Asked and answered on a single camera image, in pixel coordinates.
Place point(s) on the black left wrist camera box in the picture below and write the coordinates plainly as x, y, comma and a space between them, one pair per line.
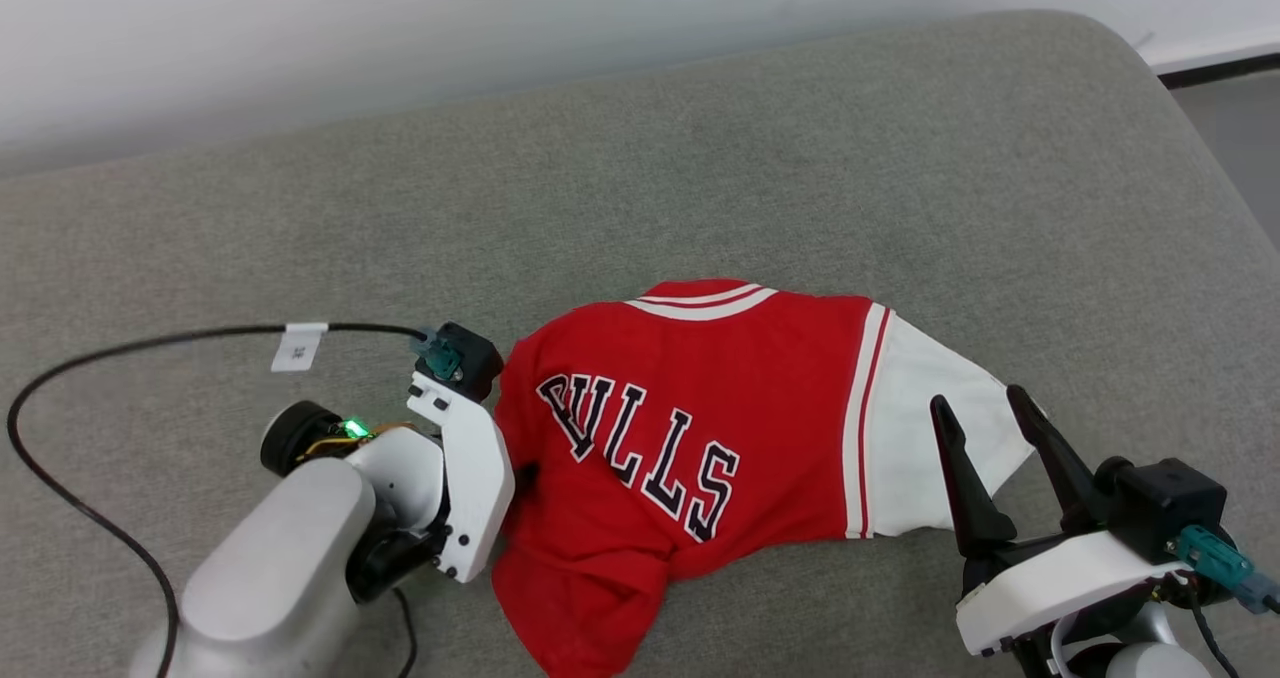
478, 360

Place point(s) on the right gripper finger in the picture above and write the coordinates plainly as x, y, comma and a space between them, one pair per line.
1060, 473
970, 498

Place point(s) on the white wall baseboard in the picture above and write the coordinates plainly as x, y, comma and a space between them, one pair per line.
1220, 48

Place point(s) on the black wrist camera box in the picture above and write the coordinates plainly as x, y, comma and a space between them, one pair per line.
478, 360
1170, 503

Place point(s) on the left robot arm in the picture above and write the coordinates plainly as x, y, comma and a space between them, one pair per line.
270, 568

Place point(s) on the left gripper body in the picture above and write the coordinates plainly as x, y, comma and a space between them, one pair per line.
475, 478

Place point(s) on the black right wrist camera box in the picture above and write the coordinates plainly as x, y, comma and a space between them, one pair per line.
1170, 503

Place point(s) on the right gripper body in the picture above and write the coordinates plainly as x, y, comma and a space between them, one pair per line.
1060, 578

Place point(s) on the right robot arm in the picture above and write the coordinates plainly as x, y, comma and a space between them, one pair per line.
1150, 664

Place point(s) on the red Bulls jersey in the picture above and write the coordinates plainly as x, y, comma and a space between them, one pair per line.
740, 378

